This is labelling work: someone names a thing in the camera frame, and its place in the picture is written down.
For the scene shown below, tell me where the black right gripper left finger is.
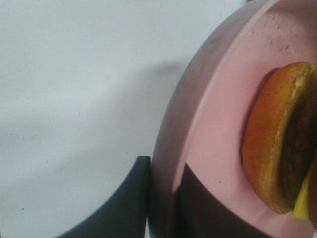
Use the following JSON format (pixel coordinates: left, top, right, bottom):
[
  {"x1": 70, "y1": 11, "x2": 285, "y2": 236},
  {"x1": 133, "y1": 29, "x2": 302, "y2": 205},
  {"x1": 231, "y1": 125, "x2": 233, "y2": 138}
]
[{"x1": 60, "y1": 156, "x2": 151, "y2": 238}]

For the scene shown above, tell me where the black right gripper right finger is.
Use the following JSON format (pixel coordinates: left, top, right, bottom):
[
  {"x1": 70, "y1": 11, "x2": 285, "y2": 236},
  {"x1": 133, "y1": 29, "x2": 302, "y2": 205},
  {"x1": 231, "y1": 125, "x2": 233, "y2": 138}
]
[{"x1": 174, "y1": 165, "x2": 268, "y2": 238}]

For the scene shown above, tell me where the burger with lettuce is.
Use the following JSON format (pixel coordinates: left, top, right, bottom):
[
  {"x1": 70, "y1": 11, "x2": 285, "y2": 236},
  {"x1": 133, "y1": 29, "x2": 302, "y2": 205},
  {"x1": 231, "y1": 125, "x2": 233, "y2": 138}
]
[{"x1": 242, "y1": 62, "x2": 317, "y2": 225}]

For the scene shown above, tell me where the pink round plate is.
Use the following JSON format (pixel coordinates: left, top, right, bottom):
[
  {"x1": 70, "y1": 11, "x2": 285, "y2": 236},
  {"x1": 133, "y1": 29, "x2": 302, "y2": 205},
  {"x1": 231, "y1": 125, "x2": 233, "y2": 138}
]
[{"x1": 149, "y1": 0, "x2": 317, "y2": 238}]

